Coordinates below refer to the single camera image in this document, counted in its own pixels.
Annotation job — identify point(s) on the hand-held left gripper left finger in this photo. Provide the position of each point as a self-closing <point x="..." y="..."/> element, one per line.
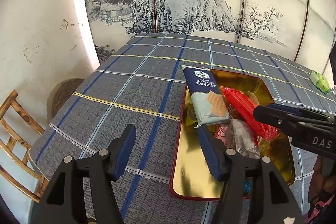
<point x="126" y="153"/>

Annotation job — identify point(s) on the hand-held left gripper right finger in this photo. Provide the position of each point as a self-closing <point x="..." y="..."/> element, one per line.
<point x="210" y="155"/>

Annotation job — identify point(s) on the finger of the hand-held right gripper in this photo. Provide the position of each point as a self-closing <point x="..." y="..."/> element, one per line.
<point x="281" y="121"/>
<point x="302" y="111"/>

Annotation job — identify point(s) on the red tin box gold inside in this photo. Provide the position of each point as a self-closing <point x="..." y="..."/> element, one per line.
<point x="191" y="166"/>

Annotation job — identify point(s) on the pink snack packet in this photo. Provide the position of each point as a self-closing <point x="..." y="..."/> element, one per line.
<point x="220" y="133"/>

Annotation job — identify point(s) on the clear packet dark cake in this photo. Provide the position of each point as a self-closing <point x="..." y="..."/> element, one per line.
<point x="241" y="137"/>

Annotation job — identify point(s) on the red snack packet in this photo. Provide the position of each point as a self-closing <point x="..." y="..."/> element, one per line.
<point x="244" y="108"/>

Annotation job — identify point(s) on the yellow candy packet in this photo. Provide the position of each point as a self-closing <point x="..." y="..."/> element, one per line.
<point x="191" y="115"/>

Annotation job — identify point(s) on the blue dark candy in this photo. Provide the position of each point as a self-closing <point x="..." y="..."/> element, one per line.
<point x="247" y="184"/>

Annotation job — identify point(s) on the navy cracker packet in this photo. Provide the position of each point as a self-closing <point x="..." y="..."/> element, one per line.
<point x="204" y="98"/>

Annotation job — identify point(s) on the green snack packet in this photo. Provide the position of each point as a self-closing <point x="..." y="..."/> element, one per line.
<point x="320" y="82"/>

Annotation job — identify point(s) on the person's dark clothing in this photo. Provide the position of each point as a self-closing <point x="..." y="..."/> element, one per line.
<point x="324" y="176"/>

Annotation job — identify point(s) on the grey plaid tablecloth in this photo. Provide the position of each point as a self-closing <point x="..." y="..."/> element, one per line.
<point x="131" y="82"/>

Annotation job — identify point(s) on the brown round woven object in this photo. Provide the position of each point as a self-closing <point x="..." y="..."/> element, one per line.
<point x="63" y="95"/>

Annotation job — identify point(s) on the wooden chair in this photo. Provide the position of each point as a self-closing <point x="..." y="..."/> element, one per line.
<point x="15" y="108"/>

